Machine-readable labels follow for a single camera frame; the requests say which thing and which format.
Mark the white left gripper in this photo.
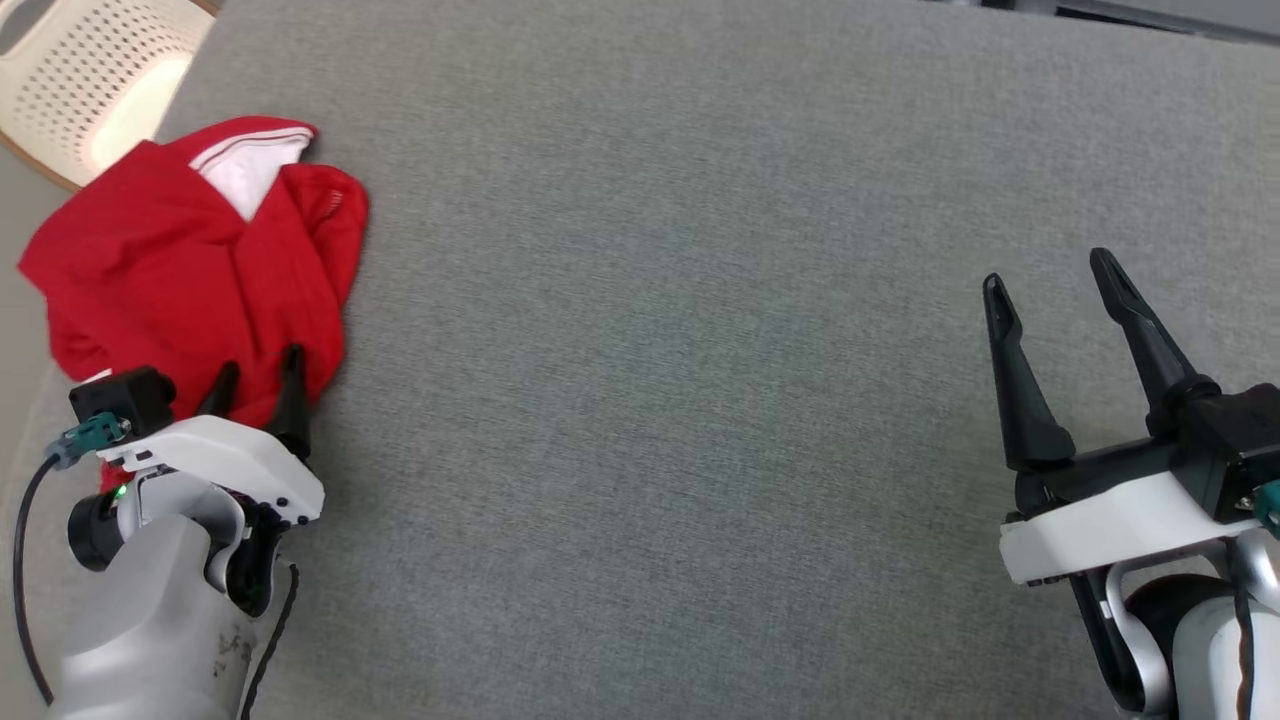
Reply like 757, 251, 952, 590
97, 343, 327, 531

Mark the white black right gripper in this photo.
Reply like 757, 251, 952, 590
982, 246, 1263, 588

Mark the red garment with white trim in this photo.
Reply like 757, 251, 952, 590
17, 116, 370, 493

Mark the cream perforated laundry basket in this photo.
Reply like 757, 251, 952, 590
0, 0, 217, 189

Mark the grey fabric sofa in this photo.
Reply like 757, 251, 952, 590
0, 0, 1280, 720

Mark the teal left camera connector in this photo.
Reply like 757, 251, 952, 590
45, 415, 131, 471

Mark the braided black left arm cable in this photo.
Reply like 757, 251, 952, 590
238, 563, 301, 720

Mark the thin black left camera cable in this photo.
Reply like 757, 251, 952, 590
12, 452, 63, 707

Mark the grey metal frame bracket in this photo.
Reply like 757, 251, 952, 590
985, 0, 1280, 47

